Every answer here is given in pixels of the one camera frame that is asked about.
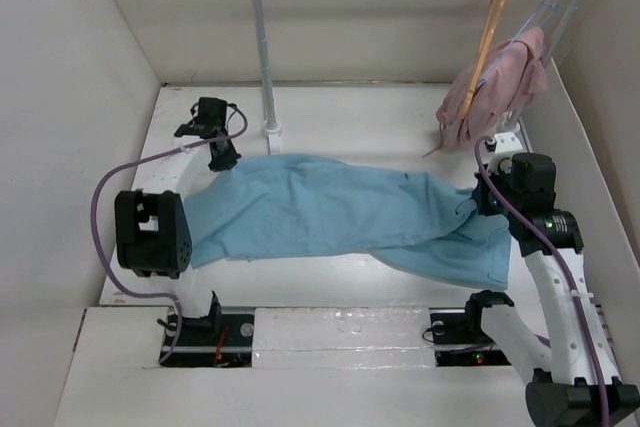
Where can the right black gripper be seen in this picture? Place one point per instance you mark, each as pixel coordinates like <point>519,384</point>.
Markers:
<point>484,206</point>

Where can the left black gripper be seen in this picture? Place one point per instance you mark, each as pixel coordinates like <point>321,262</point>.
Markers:
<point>227,162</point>

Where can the light blue trousers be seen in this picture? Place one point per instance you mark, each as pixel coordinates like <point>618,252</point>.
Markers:
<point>296,205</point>

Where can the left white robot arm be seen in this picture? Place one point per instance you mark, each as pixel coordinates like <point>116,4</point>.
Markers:
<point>153,239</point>

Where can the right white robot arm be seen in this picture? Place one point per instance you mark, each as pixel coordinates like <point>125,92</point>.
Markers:
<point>571,379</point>

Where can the pink garment on hanger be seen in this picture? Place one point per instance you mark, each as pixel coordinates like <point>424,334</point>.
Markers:
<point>515,79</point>

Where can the wooden clothes hanger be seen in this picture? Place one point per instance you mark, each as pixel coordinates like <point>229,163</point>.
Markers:
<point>493,16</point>

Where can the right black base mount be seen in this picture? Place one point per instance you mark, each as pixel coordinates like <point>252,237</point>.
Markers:
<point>456,344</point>

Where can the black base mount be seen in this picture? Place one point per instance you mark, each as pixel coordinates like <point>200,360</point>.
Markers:
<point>456,344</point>
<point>231,347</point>

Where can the light blue wire hanger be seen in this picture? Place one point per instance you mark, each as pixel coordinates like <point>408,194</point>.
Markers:
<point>549,5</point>

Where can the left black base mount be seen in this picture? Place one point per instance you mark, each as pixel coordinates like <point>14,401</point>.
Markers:
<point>231,347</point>

